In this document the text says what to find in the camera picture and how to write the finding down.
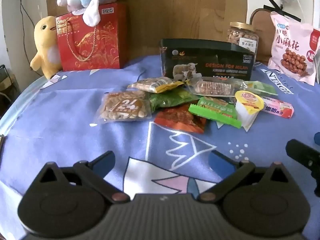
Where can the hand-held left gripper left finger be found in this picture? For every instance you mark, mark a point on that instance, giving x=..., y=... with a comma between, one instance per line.
x=106, y=160

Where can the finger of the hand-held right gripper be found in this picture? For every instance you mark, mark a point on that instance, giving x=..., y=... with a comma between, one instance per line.
x=303, y=155
x=317, y=137

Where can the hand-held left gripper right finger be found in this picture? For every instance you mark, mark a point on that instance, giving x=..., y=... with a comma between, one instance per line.
x=218, y=160

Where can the pink candy box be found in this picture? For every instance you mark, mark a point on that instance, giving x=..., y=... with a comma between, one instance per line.
x=277, y=107

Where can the bright green snack packet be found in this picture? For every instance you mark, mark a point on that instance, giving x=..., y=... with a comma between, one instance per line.
x=215, y=108

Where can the white jelly cup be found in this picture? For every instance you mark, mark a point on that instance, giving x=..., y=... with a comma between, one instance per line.
x=246, y=112

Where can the clear mixed nut packet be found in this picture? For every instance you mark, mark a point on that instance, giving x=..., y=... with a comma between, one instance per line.
x=120, y=106

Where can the red orange snack packet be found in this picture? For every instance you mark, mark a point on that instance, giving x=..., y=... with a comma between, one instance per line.
x=180, y=118

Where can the clear packet of brown crackers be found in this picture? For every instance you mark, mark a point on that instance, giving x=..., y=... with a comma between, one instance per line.
x=215, y=87

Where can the light green snack packet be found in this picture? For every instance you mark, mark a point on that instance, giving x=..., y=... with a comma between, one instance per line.
x=262, y=87

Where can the dark green snack packet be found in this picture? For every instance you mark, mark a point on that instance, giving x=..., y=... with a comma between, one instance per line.
x=170, y=98

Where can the peanut packet with yellow end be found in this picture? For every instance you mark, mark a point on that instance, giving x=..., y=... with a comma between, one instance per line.
x=147, y=83

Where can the black sheep print box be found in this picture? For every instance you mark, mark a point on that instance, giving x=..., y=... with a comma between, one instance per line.
x=225, y=62

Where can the blue printed blanket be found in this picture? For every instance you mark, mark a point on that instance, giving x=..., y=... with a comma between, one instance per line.
x=62, y=135

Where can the pink fried twist snack bag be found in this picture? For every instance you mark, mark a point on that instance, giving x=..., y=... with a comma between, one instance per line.
x=292, y=52

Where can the red gift bag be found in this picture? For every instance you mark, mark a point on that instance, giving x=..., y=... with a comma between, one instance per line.
x=100, y=45

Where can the brown chair back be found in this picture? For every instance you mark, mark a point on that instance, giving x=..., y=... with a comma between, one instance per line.
x=260, y=30

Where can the yellow duck plush toy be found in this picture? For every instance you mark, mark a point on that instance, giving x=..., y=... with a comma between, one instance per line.
x=46, y=47

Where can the glass nut jar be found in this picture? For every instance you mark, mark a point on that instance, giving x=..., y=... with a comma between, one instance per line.
x=237, y=33

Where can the dark rack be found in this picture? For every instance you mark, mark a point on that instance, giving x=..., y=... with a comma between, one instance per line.
x=6, y=80

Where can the black tape strips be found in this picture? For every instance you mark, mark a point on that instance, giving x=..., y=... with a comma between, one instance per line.
x=280, y=5

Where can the wooden headboard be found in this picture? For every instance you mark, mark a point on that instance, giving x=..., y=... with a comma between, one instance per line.
x=180, y=10

